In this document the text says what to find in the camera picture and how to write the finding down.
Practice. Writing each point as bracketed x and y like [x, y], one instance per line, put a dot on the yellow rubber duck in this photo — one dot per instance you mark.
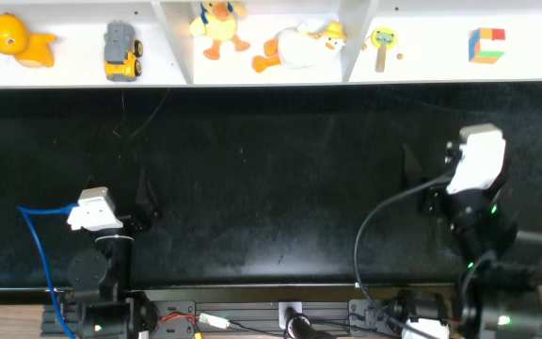
[10, 35]

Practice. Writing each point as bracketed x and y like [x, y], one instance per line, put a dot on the many-coloured puzzle cube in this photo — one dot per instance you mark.
[485, 44]

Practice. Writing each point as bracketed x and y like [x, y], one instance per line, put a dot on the white plush duck yellow hat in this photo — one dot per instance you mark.
[299, 49]

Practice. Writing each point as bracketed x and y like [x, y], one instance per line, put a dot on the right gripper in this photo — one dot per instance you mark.
[433, 200]

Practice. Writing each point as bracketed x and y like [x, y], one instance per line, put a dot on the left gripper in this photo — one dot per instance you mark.
[130, 222]

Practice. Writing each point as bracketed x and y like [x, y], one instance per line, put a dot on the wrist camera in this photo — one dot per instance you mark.
[478, 160]
[94, 209]

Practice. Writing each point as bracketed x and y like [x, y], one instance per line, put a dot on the mounting rail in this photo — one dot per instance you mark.
[252, 315]

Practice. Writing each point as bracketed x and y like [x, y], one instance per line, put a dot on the yellow cat face rattle drum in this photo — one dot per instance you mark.
[383, 40]

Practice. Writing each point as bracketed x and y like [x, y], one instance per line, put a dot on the grey and yellow toy truck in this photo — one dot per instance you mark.
[120, 52]

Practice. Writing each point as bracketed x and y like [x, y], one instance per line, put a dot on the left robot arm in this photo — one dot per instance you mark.
[87, 273]

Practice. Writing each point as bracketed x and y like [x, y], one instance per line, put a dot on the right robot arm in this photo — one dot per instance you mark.
[478, 226]

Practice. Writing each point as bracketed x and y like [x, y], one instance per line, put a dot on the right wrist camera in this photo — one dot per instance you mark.
[478, 160]

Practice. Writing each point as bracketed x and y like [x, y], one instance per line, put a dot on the white shelf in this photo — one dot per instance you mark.
[87, 70]

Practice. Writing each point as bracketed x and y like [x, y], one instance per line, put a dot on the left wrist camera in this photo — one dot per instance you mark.
[94, 209]

